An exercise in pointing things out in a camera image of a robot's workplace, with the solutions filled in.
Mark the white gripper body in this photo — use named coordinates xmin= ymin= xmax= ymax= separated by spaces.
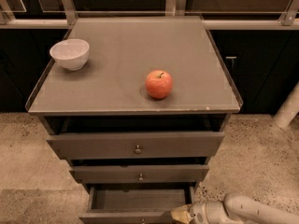
xmin=189 ymin=201 xmax=228 ymax=224

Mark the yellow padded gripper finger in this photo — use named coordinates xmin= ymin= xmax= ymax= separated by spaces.
xmin=170 ymin=204 xmax=192 ymax=224

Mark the grey bottom drawer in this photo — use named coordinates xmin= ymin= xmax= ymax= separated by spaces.
xmin=79 ymin=183 xmax=195 ymax=224

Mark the grey drawer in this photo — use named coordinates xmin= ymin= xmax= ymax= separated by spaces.
xmin=70 ymin=164 xmax=208 ymax=184
xmin=79 ymin=183 xmax=195 ymax=224
xmin=48 ymin=132 xmax=224 ymax=160

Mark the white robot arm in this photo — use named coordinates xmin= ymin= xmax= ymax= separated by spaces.
xmin=171 ymin=192 xmax=299 ymax=224

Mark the grey middle drawer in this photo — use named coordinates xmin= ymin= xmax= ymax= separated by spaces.
xmin=70 ymin=164 xmax=208 ymax=184

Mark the grey top drawer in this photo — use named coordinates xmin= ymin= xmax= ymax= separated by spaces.
xmin=48 ymin=132 xmax=224 ymax=160

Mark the grey drawer cabinet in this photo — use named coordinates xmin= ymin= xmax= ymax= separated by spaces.
xmin=25 ymin=15 xmax=244 ymax=224

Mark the red apple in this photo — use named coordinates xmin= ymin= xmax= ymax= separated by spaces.
xmin=145 ymin=70 xmax=173 ymax=99

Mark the dark background cabinet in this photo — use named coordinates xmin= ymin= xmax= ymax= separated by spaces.
xmin=211 ymin=30 xmax=299 ymax=114

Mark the white ceramic bowl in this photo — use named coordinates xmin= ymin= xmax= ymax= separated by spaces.
xmin=50 ymin=38 xmax=90 ymax=71

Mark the metal railing with glass panels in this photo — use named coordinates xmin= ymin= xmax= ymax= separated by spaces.
xmin=0 ymin=0 xmax=299 ymax=30

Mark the white pipe post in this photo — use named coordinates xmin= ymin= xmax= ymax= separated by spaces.
xmin=273 ymin=81 xmax=299 ymax=128

